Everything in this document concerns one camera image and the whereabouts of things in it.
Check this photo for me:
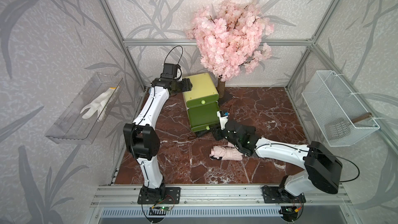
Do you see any white glove on shelf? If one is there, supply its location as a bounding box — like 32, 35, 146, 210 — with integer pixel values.
80, 87, 119, 122

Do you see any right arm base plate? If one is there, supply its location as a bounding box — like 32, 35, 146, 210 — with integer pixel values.
261, 186, 306, 204

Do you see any green yellow drawer cabinet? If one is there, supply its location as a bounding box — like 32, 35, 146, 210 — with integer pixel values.
183, 73, 220, 132

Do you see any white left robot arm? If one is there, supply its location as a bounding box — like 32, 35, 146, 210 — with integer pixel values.
123, 63, 192, 197

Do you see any clear acrylic wall shelf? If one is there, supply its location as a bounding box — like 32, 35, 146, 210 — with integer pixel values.
45, 72, 124, 145

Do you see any aluminium front rail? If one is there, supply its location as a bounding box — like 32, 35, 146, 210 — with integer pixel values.
91, 184, 352, 207

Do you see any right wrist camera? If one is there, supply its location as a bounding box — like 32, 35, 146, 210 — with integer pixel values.
217, 111, 229, 130

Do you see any pink cherry blossom tree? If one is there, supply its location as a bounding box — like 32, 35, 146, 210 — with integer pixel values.
186, 0, 274, 97

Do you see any pink umbrella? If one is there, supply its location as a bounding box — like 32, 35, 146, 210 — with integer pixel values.
209, 143, 243, 161

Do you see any black umbrella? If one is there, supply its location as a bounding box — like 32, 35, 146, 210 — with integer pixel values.
187, 130, 213, 141

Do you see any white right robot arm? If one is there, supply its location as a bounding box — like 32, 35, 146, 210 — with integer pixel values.
211, 120, 343, 196

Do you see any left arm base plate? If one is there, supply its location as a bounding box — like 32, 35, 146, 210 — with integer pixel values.
137, 185, 181, 204

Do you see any white wire mesh basket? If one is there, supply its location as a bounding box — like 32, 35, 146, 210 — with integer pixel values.
302, 71, 380, 147

